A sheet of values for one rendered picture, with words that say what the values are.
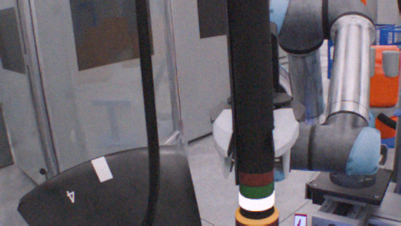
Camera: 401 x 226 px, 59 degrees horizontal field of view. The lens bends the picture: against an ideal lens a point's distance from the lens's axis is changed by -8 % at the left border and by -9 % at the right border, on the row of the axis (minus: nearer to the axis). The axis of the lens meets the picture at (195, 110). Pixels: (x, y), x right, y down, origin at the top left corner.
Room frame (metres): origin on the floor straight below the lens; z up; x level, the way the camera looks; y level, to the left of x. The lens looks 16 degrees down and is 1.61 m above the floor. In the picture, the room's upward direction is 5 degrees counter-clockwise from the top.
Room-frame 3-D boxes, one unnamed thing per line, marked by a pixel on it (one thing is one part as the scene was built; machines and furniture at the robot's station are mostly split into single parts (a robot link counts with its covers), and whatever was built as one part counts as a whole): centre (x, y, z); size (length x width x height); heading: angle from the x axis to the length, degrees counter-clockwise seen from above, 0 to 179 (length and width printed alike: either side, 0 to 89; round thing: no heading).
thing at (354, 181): (1.05, -0.48, 1.09); 0.15 x 0.15 x 0.10
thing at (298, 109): (0.38, -0.09, 1.49); 0.09 x 0.05 x 0.02; 175
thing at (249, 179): (0.32, -0.05, 1.45); 0.03 x 0.03 x 0.01
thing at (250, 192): (0.32, -0.05, 1.44); 0.03 x 0.03 x 0.01
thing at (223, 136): (0.35, -0.03, 1.47); 0.09 x 0.03 x 0.06; 158
